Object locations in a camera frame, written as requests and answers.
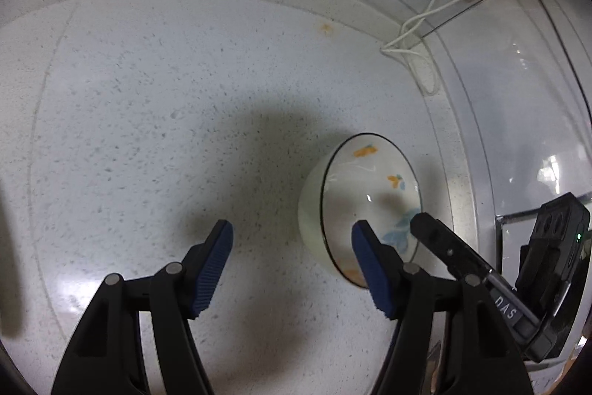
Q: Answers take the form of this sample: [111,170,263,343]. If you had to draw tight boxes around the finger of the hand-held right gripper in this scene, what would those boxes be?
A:
[410,212,491,282]

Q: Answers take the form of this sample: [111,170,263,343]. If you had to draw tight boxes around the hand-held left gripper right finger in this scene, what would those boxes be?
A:
[351,220,530,395]

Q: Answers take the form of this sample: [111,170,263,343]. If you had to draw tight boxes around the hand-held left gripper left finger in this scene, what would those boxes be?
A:
[51,220,233,395]

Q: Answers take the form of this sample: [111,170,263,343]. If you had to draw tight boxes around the white bowl with orange print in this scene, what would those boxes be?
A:
[297,133,424,289]

